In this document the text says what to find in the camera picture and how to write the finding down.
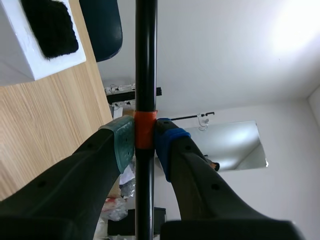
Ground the white box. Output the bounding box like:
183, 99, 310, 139
0, 0, 87, 88

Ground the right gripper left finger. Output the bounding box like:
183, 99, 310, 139
0, 115, 136, 240

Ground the long black rod red band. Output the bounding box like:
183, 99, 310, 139
134, 0, 159, 240

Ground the patch of black fur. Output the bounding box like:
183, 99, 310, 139
20, 0, 80, 60

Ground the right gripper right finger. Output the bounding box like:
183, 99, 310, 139
152, 117, 306, 240

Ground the dark blue chair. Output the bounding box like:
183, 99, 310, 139
78, 0, 124, 63

